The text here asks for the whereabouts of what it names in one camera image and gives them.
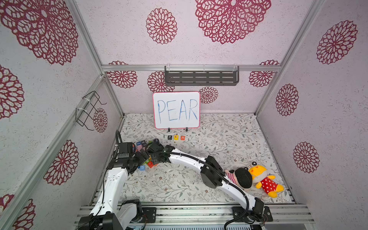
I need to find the pink framed whiteboard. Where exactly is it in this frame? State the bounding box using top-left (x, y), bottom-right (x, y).
top-left (152, 92), bottom-right (200, 129)

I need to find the yellow plush toy red dress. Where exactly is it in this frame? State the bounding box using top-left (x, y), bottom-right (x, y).
top-left (248, 162), bottom-right (285, 198)

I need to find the striped plush doll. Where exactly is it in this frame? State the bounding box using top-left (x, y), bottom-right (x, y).
top-left (224, 167), bottom-right (253, 190)

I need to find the dark grey wall shelf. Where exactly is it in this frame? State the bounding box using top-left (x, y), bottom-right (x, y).
top-left (164, 66), bottom-right (239, 86)

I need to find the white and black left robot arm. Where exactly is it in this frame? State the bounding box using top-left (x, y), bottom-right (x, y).
top-left (76, 130), bottom-right (150, 230)

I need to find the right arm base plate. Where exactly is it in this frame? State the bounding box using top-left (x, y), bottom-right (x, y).
top-left (232, 206), bottom-right (274, 224)

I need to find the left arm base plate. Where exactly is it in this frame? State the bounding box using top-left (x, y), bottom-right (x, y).
top-left (138, 207), bottom-right (157, 223)

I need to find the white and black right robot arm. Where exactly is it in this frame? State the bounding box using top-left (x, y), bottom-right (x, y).
top-left (145, 142), bottom-right (265, 220)

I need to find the black wire wall rack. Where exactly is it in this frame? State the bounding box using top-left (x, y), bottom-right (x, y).
top-left (74, 91), bottom-right (108, 133)

